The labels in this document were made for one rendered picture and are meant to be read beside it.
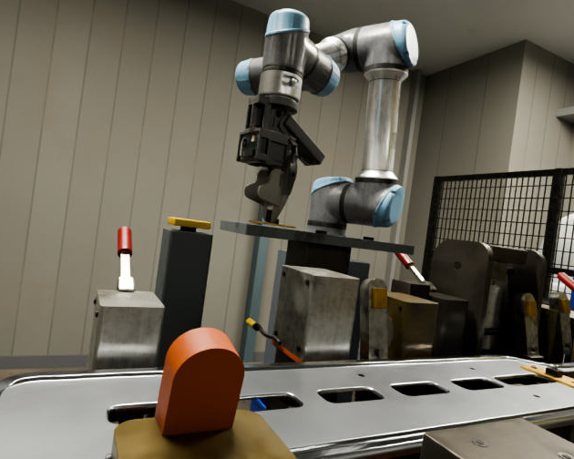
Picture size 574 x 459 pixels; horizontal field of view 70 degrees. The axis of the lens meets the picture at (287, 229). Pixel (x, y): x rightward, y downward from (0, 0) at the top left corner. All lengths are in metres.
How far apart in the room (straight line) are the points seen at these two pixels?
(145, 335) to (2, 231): 2.65
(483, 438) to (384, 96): 0.91
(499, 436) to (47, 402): 0.36
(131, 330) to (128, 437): 0.27
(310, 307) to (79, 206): 2.62
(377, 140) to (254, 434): 0.96
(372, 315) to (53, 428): 0.43
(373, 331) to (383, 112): 0.66
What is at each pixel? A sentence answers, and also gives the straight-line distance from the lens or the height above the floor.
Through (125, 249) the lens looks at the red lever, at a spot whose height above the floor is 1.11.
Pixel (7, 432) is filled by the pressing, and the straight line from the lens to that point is 0.37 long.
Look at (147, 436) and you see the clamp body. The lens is 0.23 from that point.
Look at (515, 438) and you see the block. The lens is 0.39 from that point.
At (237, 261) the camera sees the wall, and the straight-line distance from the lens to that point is 3.27.
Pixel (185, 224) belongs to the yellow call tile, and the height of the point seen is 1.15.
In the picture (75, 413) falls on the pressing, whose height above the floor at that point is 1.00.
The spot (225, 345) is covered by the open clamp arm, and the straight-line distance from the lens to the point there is 0.21.
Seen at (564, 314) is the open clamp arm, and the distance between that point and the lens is 1.07.
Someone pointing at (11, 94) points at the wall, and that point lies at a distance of 3.16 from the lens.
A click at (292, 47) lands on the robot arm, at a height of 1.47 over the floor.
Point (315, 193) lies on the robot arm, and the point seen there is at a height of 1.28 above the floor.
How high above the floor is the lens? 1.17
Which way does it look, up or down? level
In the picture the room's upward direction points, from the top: 8 degrees clockwise
